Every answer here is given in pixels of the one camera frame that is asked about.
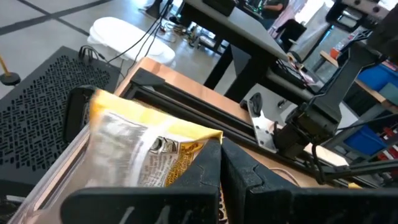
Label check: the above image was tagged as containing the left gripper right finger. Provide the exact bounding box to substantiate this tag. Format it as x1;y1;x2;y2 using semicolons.
221;138;398;224

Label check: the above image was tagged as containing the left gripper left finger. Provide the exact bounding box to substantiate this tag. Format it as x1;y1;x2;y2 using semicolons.
60;139;223;224

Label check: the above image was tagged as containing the yellow chicken ramen pack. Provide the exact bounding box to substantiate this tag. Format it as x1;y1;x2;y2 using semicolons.
84;89;229;224

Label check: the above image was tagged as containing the blue storage bin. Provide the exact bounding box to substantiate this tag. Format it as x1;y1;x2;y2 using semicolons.
356;63;398;94
343;124;389;157

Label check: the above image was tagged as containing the clear plastic bin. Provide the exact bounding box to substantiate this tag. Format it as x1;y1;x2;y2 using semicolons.
7;84;98;224

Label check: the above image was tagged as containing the grey desk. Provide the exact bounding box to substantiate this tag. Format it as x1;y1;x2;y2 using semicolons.
178;0;317;105

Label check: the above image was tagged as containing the person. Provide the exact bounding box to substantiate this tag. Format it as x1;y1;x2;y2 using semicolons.
260;0;290;31

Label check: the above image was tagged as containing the grey metal mounting bracket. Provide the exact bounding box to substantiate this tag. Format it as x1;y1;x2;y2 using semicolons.
247;92;278;154

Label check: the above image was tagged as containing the yellow hanging cable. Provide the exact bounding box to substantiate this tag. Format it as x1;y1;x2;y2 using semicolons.
0;54;21;86

